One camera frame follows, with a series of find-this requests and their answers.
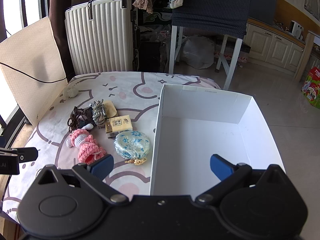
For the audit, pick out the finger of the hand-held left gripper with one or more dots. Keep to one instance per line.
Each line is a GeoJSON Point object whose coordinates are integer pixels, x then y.
{"type": "Point", "coordinates": [27, 154]}

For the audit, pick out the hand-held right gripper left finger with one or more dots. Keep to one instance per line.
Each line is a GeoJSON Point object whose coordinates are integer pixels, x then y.
{"type": "Point", "coordinates": [101, 166]}

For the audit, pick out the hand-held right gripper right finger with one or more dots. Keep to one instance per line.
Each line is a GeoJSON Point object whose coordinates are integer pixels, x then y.
{"type": "Point", "coordinates": [221, 166]}

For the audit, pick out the pink crochet doll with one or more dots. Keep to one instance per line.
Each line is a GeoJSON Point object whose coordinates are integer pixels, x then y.
{"type": "Point", "coordinates": [86, 146]}

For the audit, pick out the white cardboard box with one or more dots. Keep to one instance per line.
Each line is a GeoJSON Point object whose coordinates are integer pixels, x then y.
{"type": "Point", "coordinates": [200, 135]}

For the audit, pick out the tan paper packet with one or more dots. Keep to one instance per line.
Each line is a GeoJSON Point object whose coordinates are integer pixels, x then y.
{"type": "Point", "coordinates": [118, 127]}

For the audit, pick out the oval wooden box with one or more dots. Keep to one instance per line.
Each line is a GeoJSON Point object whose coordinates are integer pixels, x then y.
{"type": "Point", "coordinates": [110, 110]}

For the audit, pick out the printed cartoon blanket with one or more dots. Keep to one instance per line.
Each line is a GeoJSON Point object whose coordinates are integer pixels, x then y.
{"type": "Point", "coordinates": [130, 97]}

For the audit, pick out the cream mesh pouf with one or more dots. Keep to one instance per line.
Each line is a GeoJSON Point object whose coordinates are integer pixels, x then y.
{"type": "Point", "coordinates": [70, 92]}

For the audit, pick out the cream bubble wrap sheet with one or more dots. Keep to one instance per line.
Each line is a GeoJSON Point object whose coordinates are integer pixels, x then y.
{"type": "Point", "coordinates": [27, 75]}

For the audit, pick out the white plastic bag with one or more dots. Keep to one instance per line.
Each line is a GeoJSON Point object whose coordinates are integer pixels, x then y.
{"type": "Point", "coordinates": [197, 52]}

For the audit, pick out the colourful printed carton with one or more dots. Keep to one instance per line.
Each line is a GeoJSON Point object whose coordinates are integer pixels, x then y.
{"type": "Point", "coordinates": [312, 87]}

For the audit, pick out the dark brown curtain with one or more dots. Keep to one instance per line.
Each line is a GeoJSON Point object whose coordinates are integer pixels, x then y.
{"type": "Point", "coordinates": [58, 30]}

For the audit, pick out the white ribbed suitcase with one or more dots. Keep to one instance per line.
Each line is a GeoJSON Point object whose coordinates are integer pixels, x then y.
{"type": "Point", "coordinates": [100, 37]}

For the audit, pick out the cream kitchen cabinet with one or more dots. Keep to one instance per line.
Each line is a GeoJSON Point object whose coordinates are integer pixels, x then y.
{"type": "Point", "coordinates": [272, 46]}

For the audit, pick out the wooden table leg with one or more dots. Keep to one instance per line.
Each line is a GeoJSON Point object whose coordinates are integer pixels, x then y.
{"type": "Point", "coordinates": [305, 55]}

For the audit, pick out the white small appliance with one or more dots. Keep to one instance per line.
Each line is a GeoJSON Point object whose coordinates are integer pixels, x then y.
{"type": "Point", "coordinates": [296, 29]}

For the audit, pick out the dark blue cloth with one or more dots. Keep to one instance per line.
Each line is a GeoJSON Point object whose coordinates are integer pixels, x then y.
{"type": "Point", "coordinates": [215, 7]}

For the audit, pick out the white frame chair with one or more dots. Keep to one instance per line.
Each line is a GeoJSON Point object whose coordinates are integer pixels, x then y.
{"type": "Point", "coordinates": [231, 60]}

